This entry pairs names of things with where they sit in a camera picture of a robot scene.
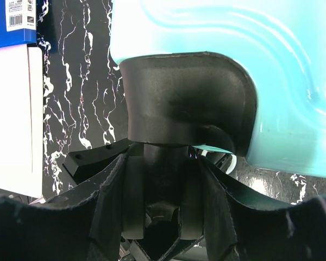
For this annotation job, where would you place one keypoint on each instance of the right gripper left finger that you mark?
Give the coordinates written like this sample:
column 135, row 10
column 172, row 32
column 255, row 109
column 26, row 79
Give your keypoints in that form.
column 84, row 223

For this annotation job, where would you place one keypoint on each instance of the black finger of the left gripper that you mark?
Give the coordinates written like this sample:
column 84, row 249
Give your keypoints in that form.
column 87, row 167

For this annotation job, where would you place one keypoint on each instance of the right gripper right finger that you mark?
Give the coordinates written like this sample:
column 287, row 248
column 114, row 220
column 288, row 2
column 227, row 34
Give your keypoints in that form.
column 239, row 223

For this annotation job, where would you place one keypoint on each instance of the pink white board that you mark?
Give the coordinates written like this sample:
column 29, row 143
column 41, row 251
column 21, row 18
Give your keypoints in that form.
column 21, row 120

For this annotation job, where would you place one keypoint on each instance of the pink teal hardshell suitcase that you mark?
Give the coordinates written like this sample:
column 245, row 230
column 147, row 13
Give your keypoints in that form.
column 243, row 77

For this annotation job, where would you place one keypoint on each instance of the blue folder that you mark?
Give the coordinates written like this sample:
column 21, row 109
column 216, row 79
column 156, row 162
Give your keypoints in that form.
column 17, row 22

